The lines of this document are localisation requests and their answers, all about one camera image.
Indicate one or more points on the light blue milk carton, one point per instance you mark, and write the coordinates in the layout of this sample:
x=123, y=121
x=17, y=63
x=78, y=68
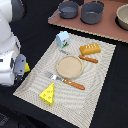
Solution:
x=62, y=39

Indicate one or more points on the yellow toy butter box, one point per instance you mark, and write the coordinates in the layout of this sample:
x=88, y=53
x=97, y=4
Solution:
x=27, y=68

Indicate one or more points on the wooden handled toy knife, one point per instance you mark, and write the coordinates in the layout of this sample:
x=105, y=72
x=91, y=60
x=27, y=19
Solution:
x=80, y=56

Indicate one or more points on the yellow toy cheese wedge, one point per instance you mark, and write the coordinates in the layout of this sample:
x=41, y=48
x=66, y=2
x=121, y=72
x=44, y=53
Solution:
x=48, y=94

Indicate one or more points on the beige woven placemat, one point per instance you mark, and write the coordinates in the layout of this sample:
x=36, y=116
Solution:
x=71, y=104

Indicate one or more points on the beige toy bowl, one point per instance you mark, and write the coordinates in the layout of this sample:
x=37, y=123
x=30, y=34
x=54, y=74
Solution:
x=122, y=15

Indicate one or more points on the grey toy saucepan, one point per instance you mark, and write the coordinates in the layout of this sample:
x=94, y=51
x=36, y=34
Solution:
x=67, y=10

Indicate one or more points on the pink toy stove board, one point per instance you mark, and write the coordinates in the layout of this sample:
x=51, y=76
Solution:
x=107, y=27

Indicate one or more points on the orange toy bread loaf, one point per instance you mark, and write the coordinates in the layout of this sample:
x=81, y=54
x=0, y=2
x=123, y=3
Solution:
x=90, y=49

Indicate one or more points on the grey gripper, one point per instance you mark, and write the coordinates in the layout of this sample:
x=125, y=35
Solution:
x=19, y=67

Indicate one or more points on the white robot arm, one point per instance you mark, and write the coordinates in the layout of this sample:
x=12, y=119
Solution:
x=12, y=62

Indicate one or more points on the grey toy stock pot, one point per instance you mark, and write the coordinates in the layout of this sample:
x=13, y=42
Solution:
x=91, y=12

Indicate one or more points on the round wooden plate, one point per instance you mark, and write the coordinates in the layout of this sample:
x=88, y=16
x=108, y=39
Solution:
x=69, y=67

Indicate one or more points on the wooden handled toy fork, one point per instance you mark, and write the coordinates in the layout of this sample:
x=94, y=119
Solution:
x=55, y=77

